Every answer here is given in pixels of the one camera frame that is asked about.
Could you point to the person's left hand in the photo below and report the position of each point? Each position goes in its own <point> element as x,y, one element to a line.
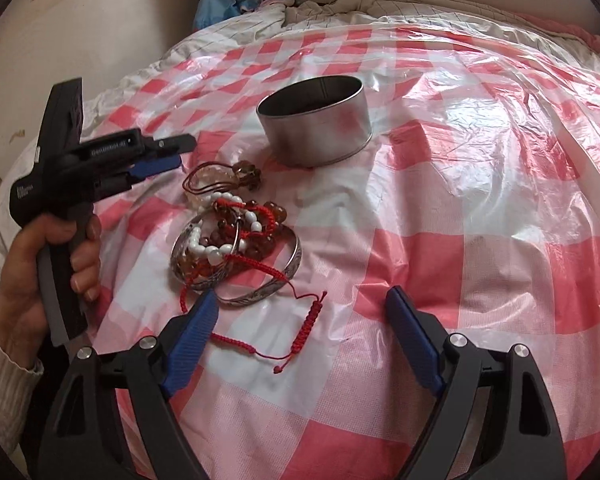
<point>17,280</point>

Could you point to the red white checked plastic sheet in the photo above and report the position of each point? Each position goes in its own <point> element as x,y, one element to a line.
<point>455,260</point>

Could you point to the silver engraved bangle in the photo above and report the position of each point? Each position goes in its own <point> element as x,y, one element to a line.
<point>260,296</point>
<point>176,260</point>

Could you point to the pink bed sheet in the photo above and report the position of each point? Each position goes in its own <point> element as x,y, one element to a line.
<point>570,30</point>

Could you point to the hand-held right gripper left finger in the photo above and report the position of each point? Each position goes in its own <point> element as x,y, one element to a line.
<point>195,340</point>

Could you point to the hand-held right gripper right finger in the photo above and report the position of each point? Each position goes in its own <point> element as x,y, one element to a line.
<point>415,340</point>

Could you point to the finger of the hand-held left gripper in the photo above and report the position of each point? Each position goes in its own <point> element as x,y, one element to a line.
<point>139,174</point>
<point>172,144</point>

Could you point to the person's left forearm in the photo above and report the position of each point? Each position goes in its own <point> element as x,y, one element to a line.
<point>5,375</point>

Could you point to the round metal tin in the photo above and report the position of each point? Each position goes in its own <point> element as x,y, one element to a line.
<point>320,130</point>

